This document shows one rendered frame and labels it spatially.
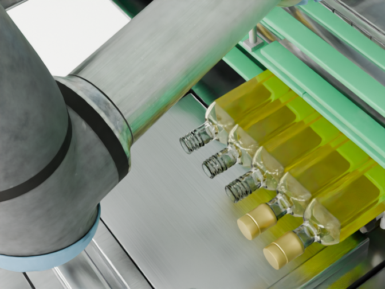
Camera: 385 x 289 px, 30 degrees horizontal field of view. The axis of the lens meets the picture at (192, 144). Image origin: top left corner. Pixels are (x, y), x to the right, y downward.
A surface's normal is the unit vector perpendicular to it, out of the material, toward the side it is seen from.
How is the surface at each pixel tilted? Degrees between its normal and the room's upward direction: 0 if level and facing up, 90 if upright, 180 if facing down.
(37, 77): 135
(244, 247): 90
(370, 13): 90
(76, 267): 90
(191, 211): 90
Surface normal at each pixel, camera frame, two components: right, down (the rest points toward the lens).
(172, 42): 0.38, -0.22
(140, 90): 0.56, 0.00
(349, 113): -0.11, -0.63
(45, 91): 0.86, -0.24
